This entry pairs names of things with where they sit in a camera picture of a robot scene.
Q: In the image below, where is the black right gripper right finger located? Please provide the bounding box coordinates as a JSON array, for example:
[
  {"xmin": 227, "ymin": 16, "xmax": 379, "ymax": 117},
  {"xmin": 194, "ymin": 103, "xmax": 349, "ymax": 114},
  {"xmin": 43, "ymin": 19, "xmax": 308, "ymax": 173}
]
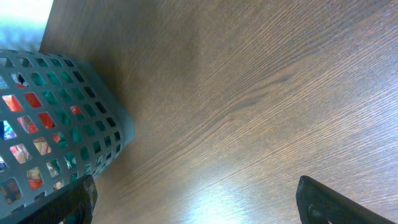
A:
[{"xmin": 295, "ymin": 175, "xmax": 394, "ymax": 224}]

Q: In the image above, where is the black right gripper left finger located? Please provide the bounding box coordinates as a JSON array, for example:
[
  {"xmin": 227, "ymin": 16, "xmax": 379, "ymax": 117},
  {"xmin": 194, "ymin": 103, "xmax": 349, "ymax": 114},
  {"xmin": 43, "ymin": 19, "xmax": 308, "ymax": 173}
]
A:
[{"xmin": 1, "ymin": 175, "xmax": 98, "ymax": 224}]

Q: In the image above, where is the green coffee mix bag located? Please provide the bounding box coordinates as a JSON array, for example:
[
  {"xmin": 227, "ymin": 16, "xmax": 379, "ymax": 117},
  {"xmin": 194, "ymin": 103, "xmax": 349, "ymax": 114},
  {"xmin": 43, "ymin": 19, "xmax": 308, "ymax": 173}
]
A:
[{"xmin": 27, "ymin": 55, "xmax": 124, "ymax": 182}]

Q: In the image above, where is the San Remo spaghetti packet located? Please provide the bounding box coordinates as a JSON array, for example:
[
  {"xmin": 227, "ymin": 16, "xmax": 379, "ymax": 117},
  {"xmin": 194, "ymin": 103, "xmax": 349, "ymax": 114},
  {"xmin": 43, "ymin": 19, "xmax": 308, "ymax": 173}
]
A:
[{"xmin": 1, "ymin": 73, "xmax": 76, "ymax": 203}]

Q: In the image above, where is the grey plastic basket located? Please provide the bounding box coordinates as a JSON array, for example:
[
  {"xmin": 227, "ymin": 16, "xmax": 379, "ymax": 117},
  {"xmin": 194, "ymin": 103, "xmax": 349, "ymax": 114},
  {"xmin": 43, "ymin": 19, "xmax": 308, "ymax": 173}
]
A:
[{"xmin": 1, "ymin": 50, "xmax": 135, "ymax": 217}]

